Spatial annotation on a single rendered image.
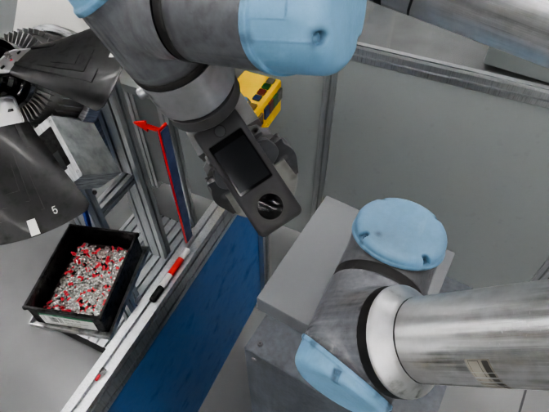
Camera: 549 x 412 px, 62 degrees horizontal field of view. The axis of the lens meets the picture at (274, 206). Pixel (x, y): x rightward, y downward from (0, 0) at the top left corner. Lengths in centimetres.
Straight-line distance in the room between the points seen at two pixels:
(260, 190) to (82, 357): 163
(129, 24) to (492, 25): 24
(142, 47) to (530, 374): 37
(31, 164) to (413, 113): 104
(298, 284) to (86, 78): 52
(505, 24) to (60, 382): 184
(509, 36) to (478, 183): 126
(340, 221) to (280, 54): 62
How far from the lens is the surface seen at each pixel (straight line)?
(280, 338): 78
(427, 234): 59
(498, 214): 170
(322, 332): 52
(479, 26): 37
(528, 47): 38
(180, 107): 38
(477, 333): 42
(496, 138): 150
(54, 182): 103
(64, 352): 202
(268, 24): 26
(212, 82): 38
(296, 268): 80
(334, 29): 26
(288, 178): 53
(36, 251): 234
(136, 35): 32
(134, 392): 114
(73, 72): 92
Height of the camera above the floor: 171
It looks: 50 degrees down
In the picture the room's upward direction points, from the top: straight up
